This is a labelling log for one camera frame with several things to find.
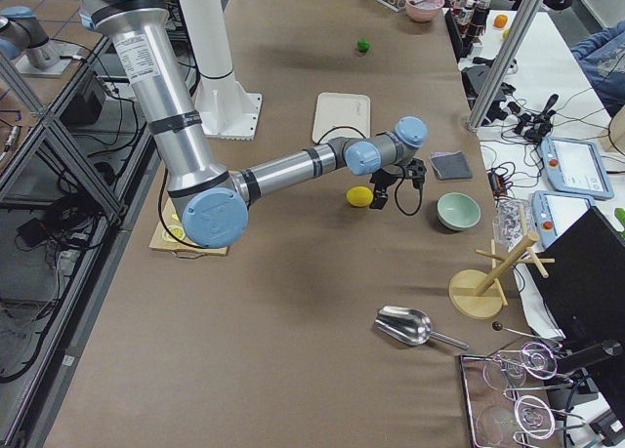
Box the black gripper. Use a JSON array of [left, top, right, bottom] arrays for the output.
[[369, 170, 396, 210]]

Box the yellow lemon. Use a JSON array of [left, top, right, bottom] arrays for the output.
[[346, 185, 373, 208]]

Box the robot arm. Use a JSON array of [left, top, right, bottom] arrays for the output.
[[1, 6, 69, 78], [81, 0, 428, 249]]

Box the white rabbit tray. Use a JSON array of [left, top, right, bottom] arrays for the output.
[[312, 92, 370, 143]]

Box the black glass tray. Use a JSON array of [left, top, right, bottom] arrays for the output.
[[459, 355, 586, 447]]

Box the mint green bowl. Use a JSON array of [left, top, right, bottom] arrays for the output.
[[437, 192, 481, 231]]

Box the grey folded cloth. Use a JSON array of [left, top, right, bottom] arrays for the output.
[[430, 151, 473, 181]]

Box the metal scoop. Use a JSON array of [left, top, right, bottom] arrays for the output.
[[375, 305, 470, 350]]

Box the wooden mug tree stand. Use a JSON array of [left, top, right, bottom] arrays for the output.
[[448, 231, 555, 320]]

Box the green lime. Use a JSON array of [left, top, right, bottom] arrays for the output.
[[356, 38, 370, 54]]

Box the teach pendant near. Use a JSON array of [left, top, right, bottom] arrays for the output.
[[530, 190, 595, 249]]

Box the teach pendant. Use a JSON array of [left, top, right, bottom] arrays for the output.
[[540, 137, 614, 200], [530, 190, 595, 249]]

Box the pink bowl with ice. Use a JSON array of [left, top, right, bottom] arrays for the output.
[[405, 0, 445, 22]]

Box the teach pendant far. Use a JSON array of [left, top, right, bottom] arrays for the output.
[[540, 137, 614, 200]]

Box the lemon slice lower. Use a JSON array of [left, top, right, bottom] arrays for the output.
[[163, 225, 186, 242]]

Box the wooden cutting board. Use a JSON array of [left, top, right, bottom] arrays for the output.
[[148, 199, 229, 256]]

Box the black monitor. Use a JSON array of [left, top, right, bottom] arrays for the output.
[[524, 206, 625, 361]]

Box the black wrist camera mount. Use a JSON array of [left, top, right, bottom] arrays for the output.
[[398, 158, 427, 191]]

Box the aluminium frame post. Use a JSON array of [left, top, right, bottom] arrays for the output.
[[466, 0, 543, 133]]

